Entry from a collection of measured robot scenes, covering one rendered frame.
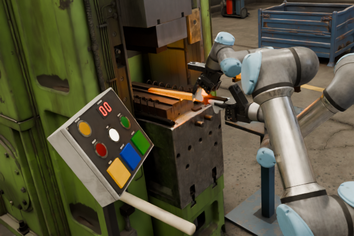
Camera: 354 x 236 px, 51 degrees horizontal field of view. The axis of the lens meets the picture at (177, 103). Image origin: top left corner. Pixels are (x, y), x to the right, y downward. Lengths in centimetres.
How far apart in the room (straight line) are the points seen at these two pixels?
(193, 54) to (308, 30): 358
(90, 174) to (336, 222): 69
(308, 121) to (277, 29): 439
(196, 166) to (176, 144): 23
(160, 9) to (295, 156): 89
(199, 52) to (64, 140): 112
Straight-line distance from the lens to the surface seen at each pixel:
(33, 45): 185
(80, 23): 151
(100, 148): 121
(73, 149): 117
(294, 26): 556
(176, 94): 178
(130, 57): 216
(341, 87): 129
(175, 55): 204
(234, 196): 275
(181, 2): 171
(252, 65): 104
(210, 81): 161
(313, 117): 134
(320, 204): 100
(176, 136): 170
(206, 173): 199
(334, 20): 528
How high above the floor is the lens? 165
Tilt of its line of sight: 22 degrees down
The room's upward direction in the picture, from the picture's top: 6 degrees counter-clockwise
